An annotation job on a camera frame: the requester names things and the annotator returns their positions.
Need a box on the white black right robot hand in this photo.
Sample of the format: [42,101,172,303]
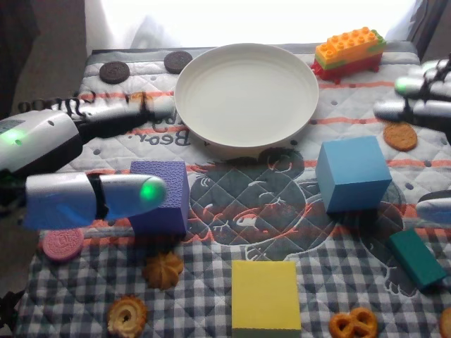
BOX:
[372,56,451,228]

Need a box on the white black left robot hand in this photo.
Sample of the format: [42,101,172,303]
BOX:
[0,88,177,232]

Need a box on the blue cube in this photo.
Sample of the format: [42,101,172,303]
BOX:
[315,135,393,214]

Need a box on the purple foam cube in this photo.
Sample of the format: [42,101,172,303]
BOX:
[129,161,191,237]

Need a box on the white round plate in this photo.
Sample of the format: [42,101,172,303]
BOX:
[174,43,320,149]

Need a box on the yellow cube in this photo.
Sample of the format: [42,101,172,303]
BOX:
[231,260,302,338]

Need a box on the round tan biscuit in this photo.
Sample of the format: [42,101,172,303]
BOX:
[383,122,419,153]

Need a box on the dark chocolate sandwich cookie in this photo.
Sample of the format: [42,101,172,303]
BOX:
[99,61,131,85]
[163,51,194,75]

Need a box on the pink sandwich cookie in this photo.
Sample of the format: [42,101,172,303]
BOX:
[42,228,85,262]

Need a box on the green rectangular block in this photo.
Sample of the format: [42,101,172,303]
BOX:
[386,227,448,292]

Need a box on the swirl butter cookie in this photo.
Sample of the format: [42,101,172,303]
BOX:
[141,251,185,290]

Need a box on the grey quilt with bear print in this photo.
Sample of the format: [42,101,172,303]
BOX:
[16,40,451,338]

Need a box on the golden butter cookie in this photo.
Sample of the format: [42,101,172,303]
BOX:
[438,306,451,338]

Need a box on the pretzel butter cookie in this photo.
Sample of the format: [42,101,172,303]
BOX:
[328,307,378,338]

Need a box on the ring butter cookie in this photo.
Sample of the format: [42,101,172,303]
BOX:
[106,295,149,337]

